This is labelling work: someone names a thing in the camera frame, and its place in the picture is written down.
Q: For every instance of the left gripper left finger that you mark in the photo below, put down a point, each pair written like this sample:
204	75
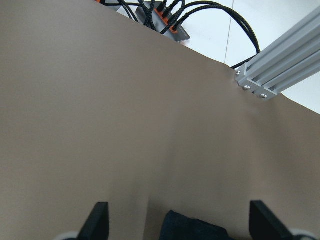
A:
97	225

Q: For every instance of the aluminium frame post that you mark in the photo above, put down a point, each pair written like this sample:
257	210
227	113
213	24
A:
292	58

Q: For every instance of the black graphic t-shirt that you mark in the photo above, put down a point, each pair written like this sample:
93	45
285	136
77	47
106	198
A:
179	227

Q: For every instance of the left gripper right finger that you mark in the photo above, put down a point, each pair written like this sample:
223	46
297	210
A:
264	225

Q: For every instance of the red black power strip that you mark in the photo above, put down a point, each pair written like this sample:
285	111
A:
153	11

